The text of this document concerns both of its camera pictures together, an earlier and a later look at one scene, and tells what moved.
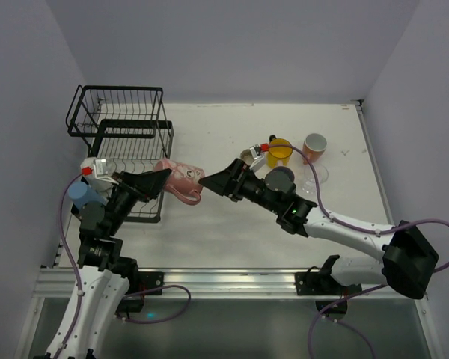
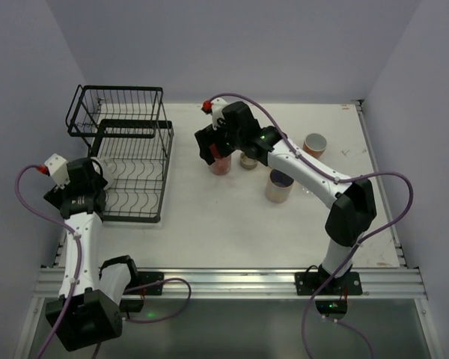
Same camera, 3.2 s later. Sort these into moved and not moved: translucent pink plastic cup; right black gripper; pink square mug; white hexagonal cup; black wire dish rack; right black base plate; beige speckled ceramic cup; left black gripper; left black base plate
Moved: right black gripper; white hexagonal cup; left black gripper
Not moved: right black base plate; black wire dish rack; pink square mug; beige speckled ceramic cup; translucent pink plastic cup; left black base plate
